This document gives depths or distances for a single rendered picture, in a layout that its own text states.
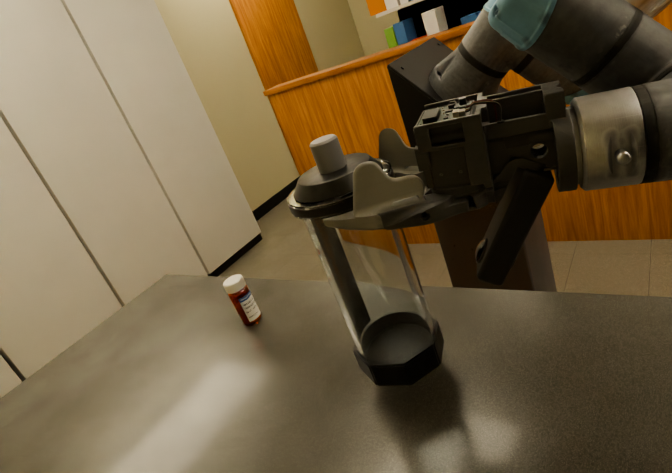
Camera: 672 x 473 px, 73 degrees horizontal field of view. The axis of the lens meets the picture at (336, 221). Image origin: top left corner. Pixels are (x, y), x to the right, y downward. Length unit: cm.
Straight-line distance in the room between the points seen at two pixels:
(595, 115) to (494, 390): 30
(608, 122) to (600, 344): 27
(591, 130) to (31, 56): 295
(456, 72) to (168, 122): 262
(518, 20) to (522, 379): 36
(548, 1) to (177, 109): 313
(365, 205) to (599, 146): 18
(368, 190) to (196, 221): 305
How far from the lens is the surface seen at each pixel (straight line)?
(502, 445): 50
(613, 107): 39
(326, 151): 42
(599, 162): 39
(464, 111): 38
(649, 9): 91
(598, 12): 47
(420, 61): 111
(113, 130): 318
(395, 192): 39
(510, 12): 46
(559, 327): 60
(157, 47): 351
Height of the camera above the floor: 133
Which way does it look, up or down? 22 degrees down
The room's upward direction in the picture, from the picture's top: 21 degrees counter-clockwise
